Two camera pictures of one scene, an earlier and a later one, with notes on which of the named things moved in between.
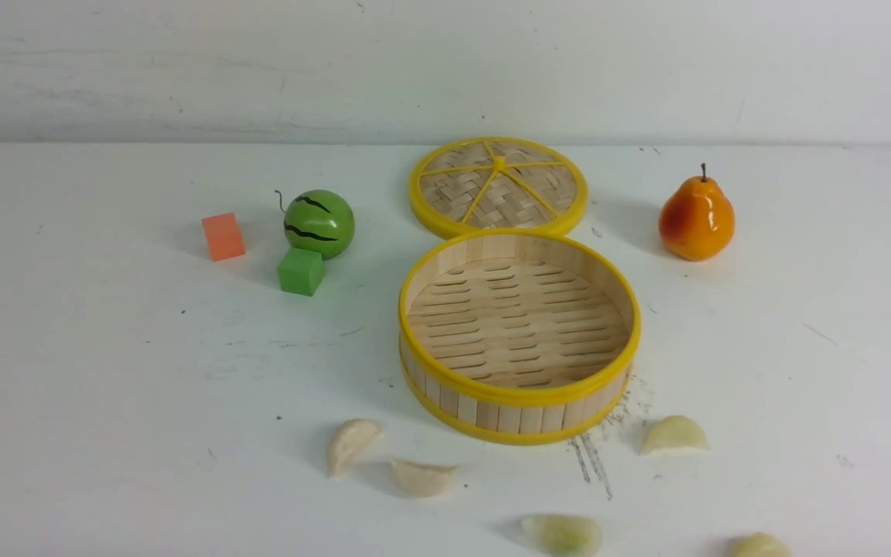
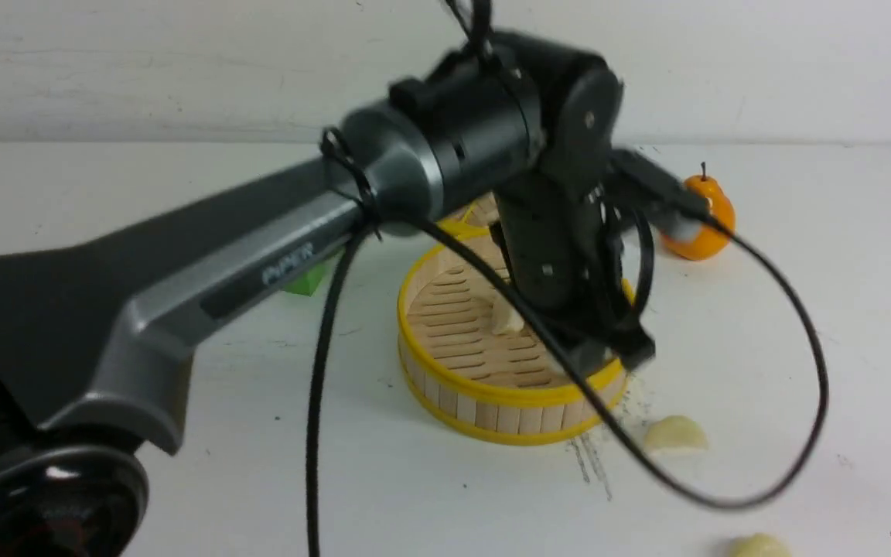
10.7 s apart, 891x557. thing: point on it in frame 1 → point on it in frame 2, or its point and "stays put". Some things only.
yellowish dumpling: (758, 545) stays put
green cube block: (301, 271) stays put
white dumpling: (349, 435) → (504, 318)
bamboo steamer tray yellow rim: (517, 336) stays put
